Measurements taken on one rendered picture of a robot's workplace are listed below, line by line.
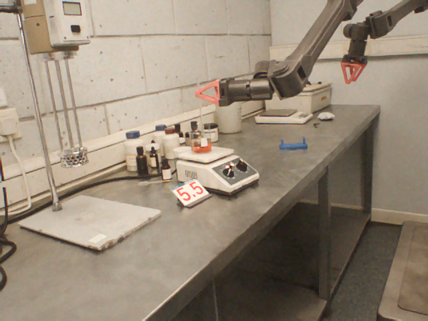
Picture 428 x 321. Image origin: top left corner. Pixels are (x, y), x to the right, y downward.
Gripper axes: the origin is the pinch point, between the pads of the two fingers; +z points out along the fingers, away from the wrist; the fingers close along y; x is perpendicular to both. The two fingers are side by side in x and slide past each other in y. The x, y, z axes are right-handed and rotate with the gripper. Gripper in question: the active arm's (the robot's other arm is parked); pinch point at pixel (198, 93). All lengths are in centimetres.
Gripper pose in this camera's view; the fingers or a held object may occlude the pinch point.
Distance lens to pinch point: 103.7
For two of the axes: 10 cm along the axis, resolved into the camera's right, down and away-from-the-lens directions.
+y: -2.6, 2.8, -9.3
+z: -9.6, 0.2, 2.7
